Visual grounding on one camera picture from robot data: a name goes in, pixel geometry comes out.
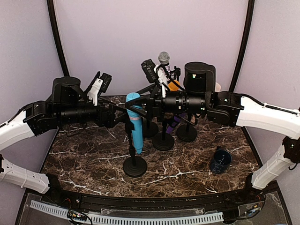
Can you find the blue microphone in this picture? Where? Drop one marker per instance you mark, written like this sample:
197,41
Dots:
137,133

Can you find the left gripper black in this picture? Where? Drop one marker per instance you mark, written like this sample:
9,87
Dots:
109,121

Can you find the black stand of blue microphone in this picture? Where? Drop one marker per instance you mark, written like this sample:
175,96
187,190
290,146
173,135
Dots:
134,166

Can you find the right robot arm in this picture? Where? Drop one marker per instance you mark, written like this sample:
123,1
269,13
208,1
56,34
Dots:
230,109

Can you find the black tripod shock-mount stand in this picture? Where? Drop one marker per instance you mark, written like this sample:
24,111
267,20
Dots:
174,74

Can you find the black stand of orange microphone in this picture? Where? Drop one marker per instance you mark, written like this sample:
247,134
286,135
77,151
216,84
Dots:
149,128

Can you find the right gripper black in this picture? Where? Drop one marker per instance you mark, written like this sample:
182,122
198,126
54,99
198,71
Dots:
154,106

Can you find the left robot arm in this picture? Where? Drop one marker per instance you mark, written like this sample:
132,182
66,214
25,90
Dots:
68,104

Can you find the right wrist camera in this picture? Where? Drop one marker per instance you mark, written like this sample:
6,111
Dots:
156,74

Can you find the dark blue mug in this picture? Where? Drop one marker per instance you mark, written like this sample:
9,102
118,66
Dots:
220,161

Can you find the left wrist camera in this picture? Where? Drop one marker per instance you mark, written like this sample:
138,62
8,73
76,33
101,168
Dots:
99,85

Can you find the pink microphone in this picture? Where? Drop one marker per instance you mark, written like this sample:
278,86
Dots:
217,87

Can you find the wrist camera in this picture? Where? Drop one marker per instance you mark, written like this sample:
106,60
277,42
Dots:
156,74
99,85

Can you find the purple microphone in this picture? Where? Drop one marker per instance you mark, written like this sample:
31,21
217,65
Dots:
173,122

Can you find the silver glitter microphone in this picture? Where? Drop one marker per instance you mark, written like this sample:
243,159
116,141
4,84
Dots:
164,61

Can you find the small circuit board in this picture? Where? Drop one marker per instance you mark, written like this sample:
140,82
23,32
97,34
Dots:
76,216

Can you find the orange microphone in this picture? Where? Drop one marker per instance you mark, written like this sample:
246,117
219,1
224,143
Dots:
174,86

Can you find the white slotted cable duct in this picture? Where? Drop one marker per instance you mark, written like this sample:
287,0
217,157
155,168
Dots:
128,219

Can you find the black stand of purple microphone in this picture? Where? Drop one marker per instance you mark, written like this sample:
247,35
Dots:
163,141

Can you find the black stand of pink microphone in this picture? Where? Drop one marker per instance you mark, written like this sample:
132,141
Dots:
187,132

